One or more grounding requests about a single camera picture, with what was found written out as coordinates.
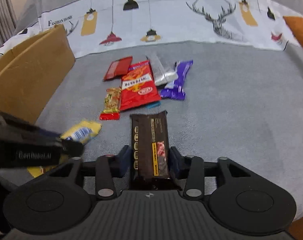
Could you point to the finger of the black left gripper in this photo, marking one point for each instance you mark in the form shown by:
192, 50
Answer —
23, 132
71, 148

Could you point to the orange cushion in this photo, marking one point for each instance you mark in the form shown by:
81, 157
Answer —
295, 24

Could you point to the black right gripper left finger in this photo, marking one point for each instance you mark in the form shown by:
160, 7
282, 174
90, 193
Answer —
65, 196

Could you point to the brown cardboard box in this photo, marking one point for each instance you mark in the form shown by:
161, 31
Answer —
32, 71

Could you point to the yellow snack packet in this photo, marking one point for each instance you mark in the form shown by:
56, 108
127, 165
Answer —
82, 132

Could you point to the large red orange snack bag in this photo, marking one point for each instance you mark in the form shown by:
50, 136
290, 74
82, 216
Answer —
138, 87

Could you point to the printed white sofa cover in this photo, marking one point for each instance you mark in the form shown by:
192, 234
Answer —
95, 26

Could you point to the plain red snack packet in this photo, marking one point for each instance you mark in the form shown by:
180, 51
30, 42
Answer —
118, 68

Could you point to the silver snack stick packet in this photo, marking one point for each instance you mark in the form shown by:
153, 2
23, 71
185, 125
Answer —
163, 70

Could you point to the small blue wrapper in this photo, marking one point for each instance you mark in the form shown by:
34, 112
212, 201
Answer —
153, 104

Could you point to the small peanut candy bar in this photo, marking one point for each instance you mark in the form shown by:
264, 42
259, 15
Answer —
111, 109

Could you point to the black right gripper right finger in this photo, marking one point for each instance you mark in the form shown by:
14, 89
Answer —
235, 197

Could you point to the dark brown snack packet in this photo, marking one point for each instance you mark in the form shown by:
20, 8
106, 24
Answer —
150, 145

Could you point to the purple snack packet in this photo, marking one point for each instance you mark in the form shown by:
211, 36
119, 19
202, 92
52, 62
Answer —
174, 89

